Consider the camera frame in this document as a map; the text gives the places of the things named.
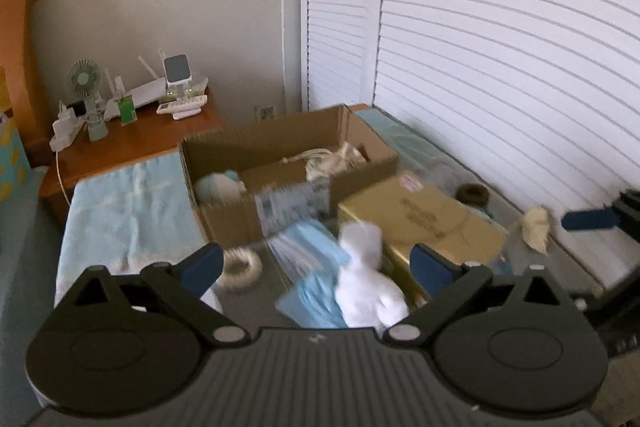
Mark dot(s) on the wide white louvered closet door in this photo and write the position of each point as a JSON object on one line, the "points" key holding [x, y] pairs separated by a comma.
{"points": [[500, 57]]}

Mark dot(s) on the light blue towel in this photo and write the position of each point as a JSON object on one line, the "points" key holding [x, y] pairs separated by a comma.
{"points": [[130, 212]]}

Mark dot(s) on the narrow white louvered closet door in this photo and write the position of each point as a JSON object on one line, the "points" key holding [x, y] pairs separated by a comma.
{"points": [[340, 7]]}

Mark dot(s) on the dark brown scrunchie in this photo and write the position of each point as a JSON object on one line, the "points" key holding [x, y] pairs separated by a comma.
{"points": [[473, 194]]}

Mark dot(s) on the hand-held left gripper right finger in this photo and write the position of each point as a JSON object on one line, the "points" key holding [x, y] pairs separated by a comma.
{"points": [[431, 268]]}

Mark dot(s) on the white router with antennas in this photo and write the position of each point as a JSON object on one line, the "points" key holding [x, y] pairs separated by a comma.
{"points": [[147, 92]]}

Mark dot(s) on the teal folded towel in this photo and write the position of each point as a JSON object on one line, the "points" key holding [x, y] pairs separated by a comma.
{"points": [[400, 137]]}

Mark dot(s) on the brown cardboard box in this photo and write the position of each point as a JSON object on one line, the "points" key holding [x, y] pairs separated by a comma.
{"points": [[227, 219]]}

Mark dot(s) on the yellow patterned pillow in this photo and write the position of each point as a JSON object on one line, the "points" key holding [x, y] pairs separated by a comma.
{"points": [[11, 157]]}

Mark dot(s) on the pack of blue face masks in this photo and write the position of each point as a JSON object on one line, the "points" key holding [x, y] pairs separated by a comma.
{"points": [[307, 252]]}

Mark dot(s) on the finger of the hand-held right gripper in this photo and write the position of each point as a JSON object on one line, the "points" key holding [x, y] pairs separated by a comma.
{"points": [[590, 218]]}

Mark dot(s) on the cream cloth pouch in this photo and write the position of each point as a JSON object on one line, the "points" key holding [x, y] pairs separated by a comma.
{"points": [[535, 227]]}

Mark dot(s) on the white charger block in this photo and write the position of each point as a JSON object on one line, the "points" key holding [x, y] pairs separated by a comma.
{"points": [[65, 129]]}

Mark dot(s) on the gold cardboard box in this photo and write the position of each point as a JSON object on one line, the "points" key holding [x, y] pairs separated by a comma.
{"points": [[425, 212]]}

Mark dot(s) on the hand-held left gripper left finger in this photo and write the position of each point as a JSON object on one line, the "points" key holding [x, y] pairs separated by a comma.
{"points": [[202, 268]]}

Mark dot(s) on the orange wooden headboard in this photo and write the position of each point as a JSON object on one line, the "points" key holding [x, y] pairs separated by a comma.
{"points": [[17, 47]]}

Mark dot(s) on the grey-green bed sheet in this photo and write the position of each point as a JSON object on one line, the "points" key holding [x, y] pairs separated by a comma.
{"points": [[25, 267]]}

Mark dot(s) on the small grey screen device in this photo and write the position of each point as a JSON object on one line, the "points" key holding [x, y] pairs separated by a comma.
{"points": [[176, 69]]}

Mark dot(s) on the wooden nightstand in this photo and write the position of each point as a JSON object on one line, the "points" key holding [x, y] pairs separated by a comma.
{"points": [[130, 147]]}

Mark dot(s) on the small white desk fan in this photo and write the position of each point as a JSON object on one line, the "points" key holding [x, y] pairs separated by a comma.
{"points": [[84, 79]]}

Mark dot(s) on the white wall conduit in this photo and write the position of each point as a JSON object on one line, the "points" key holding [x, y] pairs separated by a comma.
{"points": [[283, 7]]}

